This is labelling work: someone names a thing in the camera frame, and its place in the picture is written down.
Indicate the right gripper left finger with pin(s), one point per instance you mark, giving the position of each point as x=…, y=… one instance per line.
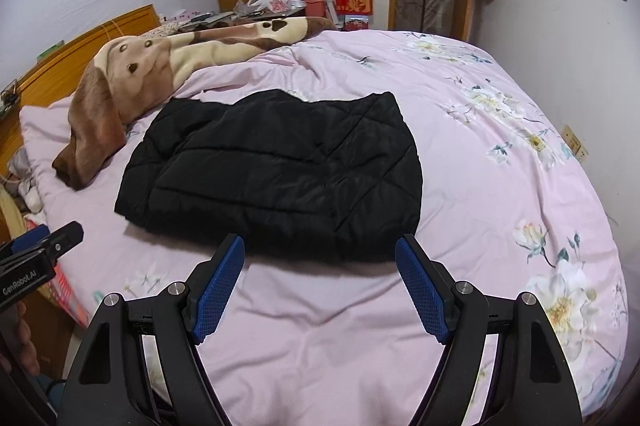
x=138, y=363

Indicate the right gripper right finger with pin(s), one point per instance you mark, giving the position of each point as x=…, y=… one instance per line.
x=530, y=383

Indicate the person left hand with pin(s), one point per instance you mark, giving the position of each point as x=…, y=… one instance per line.
x=16, y=332

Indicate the pink floral bed sheet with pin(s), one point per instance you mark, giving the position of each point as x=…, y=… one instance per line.
x=504, y=206

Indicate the wooden headboard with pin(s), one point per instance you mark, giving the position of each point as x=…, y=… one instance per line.
x=57, y=76

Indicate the brown dog pattern blanket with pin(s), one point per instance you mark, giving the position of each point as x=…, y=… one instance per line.
x=132, y=74

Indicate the red gift box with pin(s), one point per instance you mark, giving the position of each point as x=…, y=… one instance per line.
x=354, y=7

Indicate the wall power socket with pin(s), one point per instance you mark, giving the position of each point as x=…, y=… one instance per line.
x=577, y=148

